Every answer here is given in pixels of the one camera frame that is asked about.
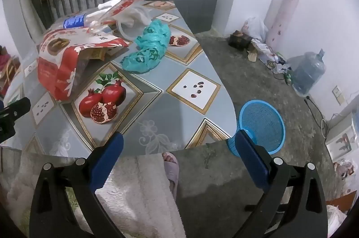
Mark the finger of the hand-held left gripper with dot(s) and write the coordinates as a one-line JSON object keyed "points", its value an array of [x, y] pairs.
{"points": [[16, 109]]}

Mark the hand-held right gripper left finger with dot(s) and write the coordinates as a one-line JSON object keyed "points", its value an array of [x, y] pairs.
{"points": [[108, 159]]}

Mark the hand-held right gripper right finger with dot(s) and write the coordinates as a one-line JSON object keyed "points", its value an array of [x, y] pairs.
{"points": [[252, 162]]}

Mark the blue mesh waste basket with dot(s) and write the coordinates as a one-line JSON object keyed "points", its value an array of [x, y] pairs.
{"points": [[260, 120]]}

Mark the red snack bag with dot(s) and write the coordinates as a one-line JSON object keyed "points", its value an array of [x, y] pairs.
{"points": [[67, 70]]}

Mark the teal plastic bag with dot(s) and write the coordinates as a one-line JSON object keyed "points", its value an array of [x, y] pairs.
{"points": [[148, 44]]}

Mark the clear bag with red print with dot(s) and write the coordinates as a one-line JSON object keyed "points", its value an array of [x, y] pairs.
{"points": [[126, 4]]}

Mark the pink slipper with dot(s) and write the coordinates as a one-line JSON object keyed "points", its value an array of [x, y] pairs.
{"points": [[171, 170]]}

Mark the fruit print tablecloth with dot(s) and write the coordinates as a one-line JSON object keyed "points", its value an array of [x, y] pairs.
{"points": [[165, 114]]}

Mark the white water dispenser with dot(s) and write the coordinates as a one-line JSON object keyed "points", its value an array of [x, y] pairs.
{"points": [[340, 140]]}

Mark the green bottle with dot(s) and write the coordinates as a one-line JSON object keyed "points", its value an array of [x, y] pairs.
{"points": [[289, 79]]}

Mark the orange wooden board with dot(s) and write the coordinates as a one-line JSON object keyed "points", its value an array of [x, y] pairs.
{"points": [[340, 200]]}

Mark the clear bottle with blue label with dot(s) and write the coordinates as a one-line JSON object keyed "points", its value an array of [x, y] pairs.
{"points": [[74, 21]]}

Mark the large blue water jug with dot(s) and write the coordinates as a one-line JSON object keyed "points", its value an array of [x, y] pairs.
{"points": [[308, 72]]}

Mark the cardboard piece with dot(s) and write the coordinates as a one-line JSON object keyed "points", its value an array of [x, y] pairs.
{"points": [[252, 56]]}

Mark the white paper litter pile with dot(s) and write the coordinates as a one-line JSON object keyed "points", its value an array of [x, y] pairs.
{"points": [[266, 51]]}

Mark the dark brown box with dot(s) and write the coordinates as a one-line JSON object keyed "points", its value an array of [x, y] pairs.
{"points": [[238, 40]]}

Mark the white bag with red print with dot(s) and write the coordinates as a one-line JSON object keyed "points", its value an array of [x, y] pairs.
{"points": [[253, 28]]}

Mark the translucent plastic bag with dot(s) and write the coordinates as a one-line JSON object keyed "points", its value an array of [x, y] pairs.
{"points": [[136, 16]]}

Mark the pink paper roll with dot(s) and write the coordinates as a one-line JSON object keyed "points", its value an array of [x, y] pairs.
{"points": [[282, 16]]}

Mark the grey cabinet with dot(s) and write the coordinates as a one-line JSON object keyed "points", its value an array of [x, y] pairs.
{"points": [[193, 11]]}

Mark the wall socket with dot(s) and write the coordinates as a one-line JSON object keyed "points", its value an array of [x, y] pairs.
{"points": [[338, 94]]}

